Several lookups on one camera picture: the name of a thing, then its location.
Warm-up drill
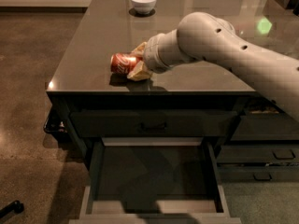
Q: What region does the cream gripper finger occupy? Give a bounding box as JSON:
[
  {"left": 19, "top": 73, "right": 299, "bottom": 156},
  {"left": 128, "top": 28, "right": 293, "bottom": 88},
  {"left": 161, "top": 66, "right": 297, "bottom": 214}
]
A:
[
  {"left": 131, "top": 42, "right": 147, "bottom": 57},
  {"left": 127, "top": 61, "right": 152, "bottom": 81}
]

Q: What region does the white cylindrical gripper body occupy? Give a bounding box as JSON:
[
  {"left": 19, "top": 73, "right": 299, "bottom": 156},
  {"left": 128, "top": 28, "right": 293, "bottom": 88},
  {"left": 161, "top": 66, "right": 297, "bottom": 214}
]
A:
[{"left": 143, "top": 33, "right": 174, "bottom": 74}]

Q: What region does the red coke can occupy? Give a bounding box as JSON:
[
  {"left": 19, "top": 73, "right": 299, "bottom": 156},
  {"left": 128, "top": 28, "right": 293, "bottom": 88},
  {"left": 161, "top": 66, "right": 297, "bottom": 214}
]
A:
[{"left": 110, "top": 53, "right": 141, "bottom": 75}]

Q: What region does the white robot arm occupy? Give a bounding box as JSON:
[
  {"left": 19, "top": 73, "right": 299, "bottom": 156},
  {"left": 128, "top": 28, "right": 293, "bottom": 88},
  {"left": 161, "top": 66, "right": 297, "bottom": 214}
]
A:
[{"left": 133, "top": 12, "right": 299, "bottom": 120}]

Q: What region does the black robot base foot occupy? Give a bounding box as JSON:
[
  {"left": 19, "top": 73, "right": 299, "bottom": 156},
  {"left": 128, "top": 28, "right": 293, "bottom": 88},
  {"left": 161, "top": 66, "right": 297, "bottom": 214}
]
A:
[{"left": 0, "top": 200, "right": 24, "bottom": 218}]

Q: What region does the dark top drawer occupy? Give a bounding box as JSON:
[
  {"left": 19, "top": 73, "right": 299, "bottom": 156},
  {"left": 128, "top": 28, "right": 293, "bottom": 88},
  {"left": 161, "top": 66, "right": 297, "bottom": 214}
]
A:
[{"left": 70, "top": 109, "right": 236, "bottom": 138}]

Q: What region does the open dark middle drawer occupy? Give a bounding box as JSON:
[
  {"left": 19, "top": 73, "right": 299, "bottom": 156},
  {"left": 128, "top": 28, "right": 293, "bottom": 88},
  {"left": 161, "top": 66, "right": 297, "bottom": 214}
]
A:
[{"left": 68, "top": 138, "right": 242, "bottom": 224}]

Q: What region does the right top drawer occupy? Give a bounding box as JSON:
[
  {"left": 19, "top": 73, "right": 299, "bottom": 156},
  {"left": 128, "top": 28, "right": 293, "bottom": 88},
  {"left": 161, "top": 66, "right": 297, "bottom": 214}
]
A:
[{"left": 232, "top": 98, "right": 299, "bottom": 141}]

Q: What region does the dark cabinet counter unit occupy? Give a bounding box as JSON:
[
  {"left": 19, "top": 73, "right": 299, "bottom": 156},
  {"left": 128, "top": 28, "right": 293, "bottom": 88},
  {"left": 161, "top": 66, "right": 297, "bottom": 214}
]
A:
[{"left": 46, "top": 0, "right": 299, "bottom": 185}]

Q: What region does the right bottom drawer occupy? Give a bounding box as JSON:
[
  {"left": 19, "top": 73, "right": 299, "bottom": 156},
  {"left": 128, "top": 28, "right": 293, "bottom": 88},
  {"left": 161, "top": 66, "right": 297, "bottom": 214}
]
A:
[{"left": 218, "top": 166, "right": 299, "bottom": 182}]

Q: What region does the white ceramic bowl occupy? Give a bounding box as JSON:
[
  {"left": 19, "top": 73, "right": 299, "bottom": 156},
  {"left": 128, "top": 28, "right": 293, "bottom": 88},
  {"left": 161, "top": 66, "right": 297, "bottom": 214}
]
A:
[{"left": 130, "top": 0, "right": 157, "bottom": 15}]

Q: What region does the black side wire rack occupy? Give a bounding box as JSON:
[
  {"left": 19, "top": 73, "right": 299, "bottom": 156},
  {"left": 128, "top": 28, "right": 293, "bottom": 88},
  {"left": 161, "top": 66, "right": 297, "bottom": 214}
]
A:
[{"left": 43, "top": 108, "right": 66, "bottom": 134}]

